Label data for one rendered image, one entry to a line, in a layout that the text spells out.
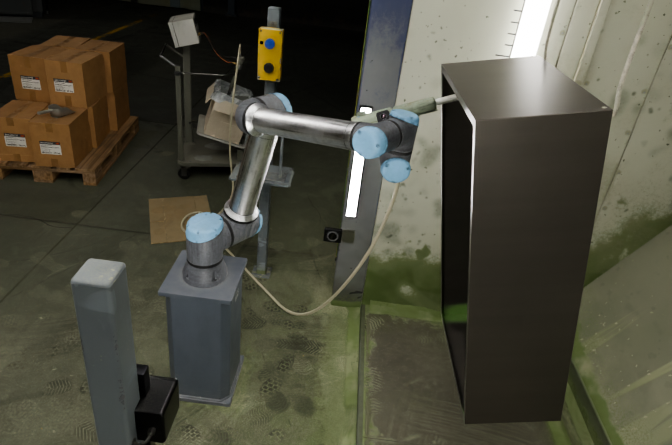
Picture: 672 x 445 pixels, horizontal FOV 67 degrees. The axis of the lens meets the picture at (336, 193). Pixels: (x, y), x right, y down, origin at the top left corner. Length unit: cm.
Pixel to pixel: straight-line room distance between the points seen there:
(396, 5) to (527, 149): 117
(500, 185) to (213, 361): 152
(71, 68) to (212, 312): 279
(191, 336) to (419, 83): 155
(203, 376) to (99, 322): 183
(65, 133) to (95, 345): 364
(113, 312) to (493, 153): 105
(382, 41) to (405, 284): 140
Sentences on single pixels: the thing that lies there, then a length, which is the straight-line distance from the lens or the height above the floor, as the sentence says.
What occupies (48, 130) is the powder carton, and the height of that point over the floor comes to 45.
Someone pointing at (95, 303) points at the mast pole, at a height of 161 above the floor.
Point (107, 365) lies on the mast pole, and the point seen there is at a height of 151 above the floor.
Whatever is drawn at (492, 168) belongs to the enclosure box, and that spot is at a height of 150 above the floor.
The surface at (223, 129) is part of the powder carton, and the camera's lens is 426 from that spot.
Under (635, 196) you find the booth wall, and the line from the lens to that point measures 304.
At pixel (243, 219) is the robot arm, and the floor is 90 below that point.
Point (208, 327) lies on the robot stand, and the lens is 231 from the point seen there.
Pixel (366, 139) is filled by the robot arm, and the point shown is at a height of 153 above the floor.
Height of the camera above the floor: 205
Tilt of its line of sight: 28 degrees down
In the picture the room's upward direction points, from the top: 7 degrees clockwise
